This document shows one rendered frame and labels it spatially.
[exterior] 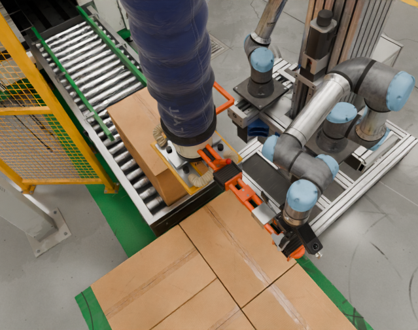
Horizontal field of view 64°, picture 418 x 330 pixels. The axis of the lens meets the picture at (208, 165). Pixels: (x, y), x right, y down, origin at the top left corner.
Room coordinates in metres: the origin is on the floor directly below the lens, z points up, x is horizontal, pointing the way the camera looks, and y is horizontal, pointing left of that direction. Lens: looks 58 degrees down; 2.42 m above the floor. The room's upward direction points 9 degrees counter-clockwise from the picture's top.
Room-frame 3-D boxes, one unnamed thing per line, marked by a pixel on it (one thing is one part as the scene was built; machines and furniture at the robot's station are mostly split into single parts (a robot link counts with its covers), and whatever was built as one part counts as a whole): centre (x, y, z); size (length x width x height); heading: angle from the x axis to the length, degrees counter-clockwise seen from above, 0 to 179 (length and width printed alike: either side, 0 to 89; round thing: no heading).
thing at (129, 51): (2.17, 0.36, 0.50); 2.31 x 0.05 x 0.19; 28
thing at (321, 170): (0.46, -0.30, 1.57); 0.11 x 0.11 x 0.08; 42
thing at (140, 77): (2.45, 0.58, 0.60); 1.60 x 0.10 x 0.09; 28
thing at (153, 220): (0.98, 0.10, 0.58); 0.70 x 0.03 x 0.06; 118
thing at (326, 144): (0.90, -0.62, 1.09); 0.15 x 0.15 x 0.10
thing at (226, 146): (0.93, -0.03, 1.17); 0.34 x 0.10 x 0.05; 28
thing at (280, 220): (0.39, -0.23, 1.41); 0.09 x 0.08 x 0.12; 28
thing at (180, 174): (0.84, 0.13, 1.17); 0.34 x 0.10 x 0.05; 28
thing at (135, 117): (1.28, 0.24, 0.75); 0.60 x 0.40 x 0.40; 27
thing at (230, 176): (0.67, -0.07, 1.27); 0.10 x 0.08 x 0.06; 118
